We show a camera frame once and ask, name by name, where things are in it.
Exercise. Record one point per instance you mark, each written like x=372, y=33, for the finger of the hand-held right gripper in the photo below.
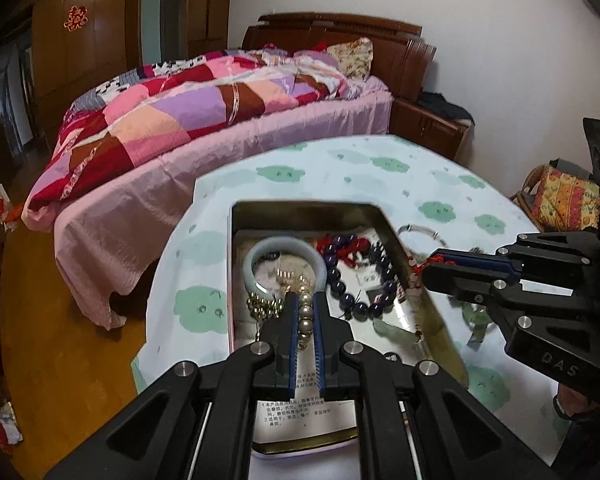
x=555, y=250
x=460, y=282

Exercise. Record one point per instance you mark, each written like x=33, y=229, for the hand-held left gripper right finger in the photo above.
x=320, y=340

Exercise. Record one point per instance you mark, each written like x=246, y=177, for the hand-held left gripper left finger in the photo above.
x=292, y=340

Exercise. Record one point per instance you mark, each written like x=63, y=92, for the rectangular metal tin box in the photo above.
x=430, y=320

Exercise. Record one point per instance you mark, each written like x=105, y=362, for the pale jade bangle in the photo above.
x=285, y=245

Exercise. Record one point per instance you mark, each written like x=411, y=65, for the person's right hand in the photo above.
x=562, y=407

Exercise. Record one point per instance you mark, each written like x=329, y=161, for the yellow patterned cushion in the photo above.
x=565, y=200

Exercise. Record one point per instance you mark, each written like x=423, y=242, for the small dark metal trinket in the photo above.
x=476, y=336

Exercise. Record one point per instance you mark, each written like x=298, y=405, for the wooden chair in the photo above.
x=527, y=195

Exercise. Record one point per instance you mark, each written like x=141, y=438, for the silver bangle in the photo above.
x=420, y=230

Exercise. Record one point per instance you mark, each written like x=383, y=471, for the printed paper sheet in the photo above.
x=305, y=412

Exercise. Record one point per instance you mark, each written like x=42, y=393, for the wooden nightstand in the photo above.
x=425, y=125

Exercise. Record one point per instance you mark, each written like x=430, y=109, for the dark folded clothes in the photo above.
x=445, y=105

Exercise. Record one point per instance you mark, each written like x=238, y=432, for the round table with cloud cloth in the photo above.
x=330, y=160

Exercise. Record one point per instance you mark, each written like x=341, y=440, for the wooden bed pink sheet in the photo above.
x=280, y=145

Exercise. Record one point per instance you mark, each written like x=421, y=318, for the floral pillow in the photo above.
x=352, y=57

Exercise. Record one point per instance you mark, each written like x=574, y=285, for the patchwork pink quilt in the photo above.
x=180, y=110

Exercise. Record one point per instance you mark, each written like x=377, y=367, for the red and white bag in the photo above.
x=1, y=202

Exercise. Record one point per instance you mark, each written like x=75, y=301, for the brown wooden wardrobe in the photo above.
x=95, y=25

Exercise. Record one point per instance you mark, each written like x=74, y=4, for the red paper decoration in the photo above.
x=75, y=19

